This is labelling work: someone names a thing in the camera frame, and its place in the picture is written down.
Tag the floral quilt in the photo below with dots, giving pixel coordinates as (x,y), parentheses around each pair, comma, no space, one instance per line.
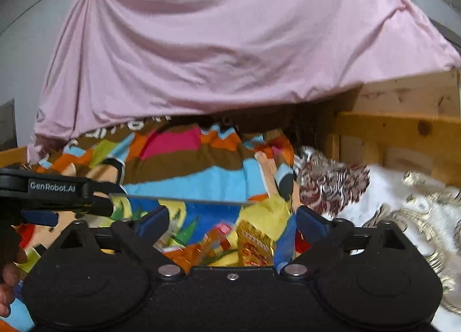
(396,195)

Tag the gold snack packet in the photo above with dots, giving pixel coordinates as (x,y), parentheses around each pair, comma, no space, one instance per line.
(252,245)

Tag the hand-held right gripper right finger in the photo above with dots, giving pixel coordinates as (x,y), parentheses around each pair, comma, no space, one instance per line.
(312,224)

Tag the wooden bed frame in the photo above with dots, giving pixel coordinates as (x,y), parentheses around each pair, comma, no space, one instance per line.
(389,130)

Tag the pink sheet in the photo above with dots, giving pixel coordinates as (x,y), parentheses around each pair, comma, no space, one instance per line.
(230,47)

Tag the person's left hand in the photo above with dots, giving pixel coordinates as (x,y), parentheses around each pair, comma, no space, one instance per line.
(10,274)

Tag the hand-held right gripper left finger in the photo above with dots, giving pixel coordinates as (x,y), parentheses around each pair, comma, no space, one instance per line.
(155,223)

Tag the colourful printed blanket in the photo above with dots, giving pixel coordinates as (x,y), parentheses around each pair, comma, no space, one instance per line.
(216,173)

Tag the picture-lined cardboard box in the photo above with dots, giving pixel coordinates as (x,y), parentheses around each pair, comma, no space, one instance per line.
(268,214)

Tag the brown packet red label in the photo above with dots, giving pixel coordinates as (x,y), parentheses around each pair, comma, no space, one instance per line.
(224,228)

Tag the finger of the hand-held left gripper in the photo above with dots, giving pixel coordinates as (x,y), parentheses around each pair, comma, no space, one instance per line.
(39,217)
(104,188)

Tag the orange snack packet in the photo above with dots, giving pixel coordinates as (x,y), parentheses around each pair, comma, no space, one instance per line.
(187,256)

